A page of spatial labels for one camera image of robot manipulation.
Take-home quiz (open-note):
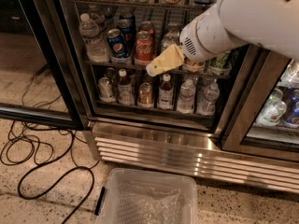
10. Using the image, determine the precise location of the front water bottle middle shelf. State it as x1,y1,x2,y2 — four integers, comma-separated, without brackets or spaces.
79,13,109,63

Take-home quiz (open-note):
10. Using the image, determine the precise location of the rear red cola can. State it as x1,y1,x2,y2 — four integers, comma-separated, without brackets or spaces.
138,21,155,37

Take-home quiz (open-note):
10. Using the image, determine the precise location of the black floor cable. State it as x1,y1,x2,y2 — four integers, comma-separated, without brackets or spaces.
0,64,101,224

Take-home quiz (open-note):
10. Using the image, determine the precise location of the clear bottle right compartment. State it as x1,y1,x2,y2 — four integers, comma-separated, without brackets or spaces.
256,88,287,126

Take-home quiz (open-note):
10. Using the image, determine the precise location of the brown juice bottle left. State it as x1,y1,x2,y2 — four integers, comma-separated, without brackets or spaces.
118,68,135,105

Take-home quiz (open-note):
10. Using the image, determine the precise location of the closed right fridge door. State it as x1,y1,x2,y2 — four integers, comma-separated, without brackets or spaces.
221,45,299,162

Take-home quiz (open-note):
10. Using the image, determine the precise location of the front red Coca-Cola can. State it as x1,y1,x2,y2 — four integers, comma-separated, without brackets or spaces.
135,31,153,66

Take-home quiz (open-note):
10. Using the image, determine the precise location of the silver can bottom shelf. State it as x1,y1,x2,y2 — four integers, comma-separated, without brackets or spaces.
98,77,115,103

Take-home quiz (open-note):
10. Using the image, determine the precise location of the rear water bottle middle shelf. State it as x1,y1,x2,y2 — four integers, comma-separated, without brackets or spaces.
88,4,107,32

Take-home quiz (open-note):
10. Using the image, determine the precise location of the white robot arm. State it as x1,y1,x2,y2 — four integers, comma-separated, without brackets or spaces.
146,0,299,77

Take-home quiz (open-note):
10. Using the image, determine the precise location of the rear blue Pepsi can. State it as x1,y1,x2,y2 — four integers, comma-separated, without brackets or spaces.
117,19,135,51

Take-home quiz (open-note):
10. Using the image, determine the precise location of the gold can bottom shelf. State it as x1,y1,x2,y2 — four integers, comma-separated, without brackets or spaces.
137,82,153,108

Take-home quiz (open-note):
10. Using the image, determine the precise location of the stainless steel display fridge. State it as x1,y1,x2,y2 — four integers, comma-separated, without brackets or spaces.
53,0,299,193

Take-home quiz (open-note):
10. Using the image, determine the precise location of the front gold can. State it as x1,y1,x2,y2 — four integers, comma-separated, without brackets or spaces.
183,59,205,73

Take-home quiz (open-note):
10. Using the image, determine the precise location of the front green can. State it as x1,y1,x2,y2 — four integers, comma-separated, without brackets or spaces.
209,51,231,76

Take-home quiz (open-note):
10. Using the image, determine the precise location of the blue pepsi can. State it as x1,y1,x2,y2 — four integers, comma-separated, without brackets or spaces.
107,28,129,58
117,19,135,51

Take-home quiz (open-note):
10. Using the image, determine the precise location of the blue Pepsi can right compartment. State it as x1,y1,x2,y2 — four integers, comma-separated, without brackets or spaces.
282,102,299,128

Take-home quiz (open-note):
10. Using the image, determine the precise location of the water bottle shelf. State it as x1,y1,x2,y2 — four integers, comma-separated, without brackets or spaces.
196,82,220,116
177,79,196,114
88,4,107,32
79,13,109,63

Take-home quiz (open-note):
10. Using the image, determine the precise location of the brown juice bottle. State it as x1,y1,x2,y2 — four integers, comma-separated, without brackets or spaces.
158,74,173,110
118,68,135,105

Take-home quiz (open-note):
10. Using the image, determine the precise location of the brown juice bottle right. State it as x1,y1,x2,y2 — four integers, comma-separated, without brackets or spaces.
158,74,173,110

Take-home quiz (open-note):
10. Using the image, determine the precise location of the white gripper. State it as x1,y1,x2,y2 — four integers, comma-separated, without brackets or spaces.
146,5,247,77

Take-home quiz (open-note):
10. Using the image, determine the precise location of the front blue Pepsi can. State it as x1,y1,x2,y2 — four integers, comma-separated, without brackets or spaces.
107,28,129,58

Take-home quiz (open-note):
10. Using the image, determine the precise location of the clear plastic storage bin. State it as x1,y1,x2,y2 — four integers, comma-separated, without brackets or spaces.
94,168,197,224

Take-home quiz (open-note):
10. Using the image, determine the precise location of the bubble wrap sheet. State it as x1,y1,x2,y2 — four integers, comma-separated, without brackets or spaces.
113,184,183,224

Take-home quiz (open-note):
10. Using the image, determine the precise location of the rightmost water bottle bottom shelf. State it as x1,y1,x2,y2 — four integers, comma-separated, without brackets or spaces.
196,82,220,116

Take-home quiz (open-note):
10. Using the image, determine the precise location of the open glass fridge door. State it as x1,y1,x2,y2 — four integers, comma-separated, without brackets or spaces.
0,0,88,130

